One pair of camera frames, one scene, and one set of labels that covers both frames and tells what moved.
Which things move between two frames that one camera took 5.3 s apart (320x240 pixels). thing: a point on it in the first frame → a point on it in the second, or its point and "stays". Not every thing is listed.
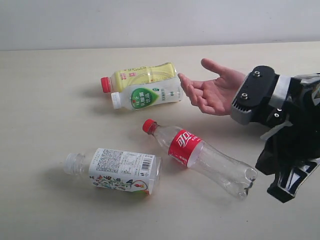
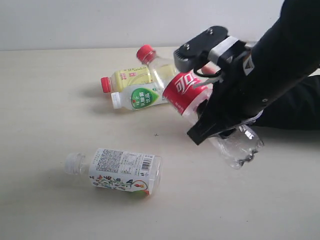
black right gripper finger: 289,179 → 209,123
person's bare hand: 215,96 → 210,68
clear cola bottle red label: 186,148 → 184,91
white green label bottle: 142,95 stays
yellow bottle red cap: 138,75 stays
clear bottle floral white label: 117,170 stays
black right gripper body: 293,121 → 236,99
